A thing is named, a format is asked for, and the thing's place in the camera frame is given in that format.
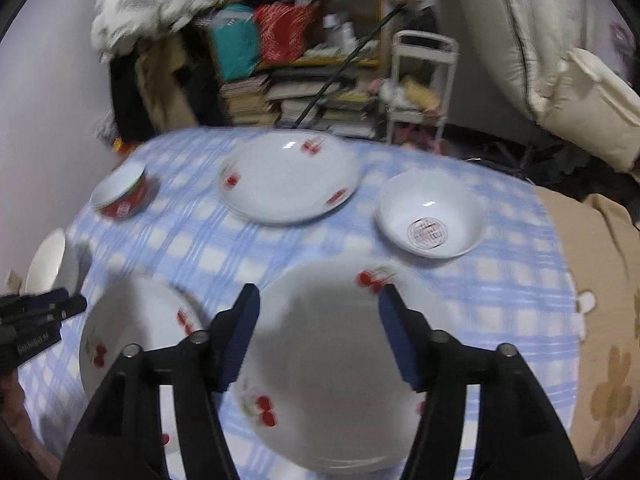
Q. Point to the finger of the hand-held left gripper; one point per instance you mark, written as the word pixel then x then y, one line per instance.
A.
pixel 65 307
pixel 40 298

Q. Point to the pile of stacked books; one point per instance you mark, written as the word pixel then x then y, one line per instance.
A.
pixel 260 100

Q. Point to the white bowl with red seal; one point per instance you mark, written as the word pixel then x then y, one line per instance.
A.
pixel 430 210

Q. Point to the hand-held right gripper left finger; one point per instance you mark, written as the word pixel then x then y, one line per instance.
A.
pixel 240 345

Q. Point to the teal bag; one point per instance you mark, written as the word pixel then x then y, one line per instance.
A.
pixel 234 45

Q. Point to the white puffer jacket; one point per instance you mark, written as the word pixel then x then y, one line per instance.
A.
pixel 145 5

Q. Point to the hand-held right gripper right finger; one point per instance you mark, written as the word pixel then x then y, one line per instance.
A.
pixel 397 345

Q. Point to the wooden shelf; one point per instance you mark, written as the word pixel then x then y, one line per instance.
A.
pixel 320 62

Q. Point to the black rod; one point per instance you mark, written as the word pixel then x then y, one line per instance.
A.
pixel 345 65

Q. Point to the dark hanging clothes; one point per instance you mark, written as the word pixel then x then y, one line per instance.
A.
pixel 150 90

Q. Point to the red patterned bag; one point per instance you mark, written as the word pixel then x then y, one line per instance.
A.
pixel 285 32

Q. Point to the white rolling cart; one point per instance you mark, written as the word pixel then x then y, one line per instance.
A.
pixel 425 55

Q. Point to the blue plaid blanket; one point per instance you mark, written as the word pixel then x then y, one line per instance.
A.
pixel 215 250

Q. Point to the large white cherry-print plate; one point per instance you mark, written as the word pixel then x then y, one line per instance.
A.
pixel 330 360

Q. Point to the red and white bowl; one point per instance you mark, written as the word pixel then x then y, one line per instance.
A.
pixel 122 200

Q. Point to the beige flower-print blanket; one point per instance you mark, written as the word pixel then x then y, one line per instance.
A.
pixel 595 310

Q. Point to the white padded recliner chair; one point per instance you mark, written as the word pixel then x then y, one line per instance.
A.
pixel 540 35

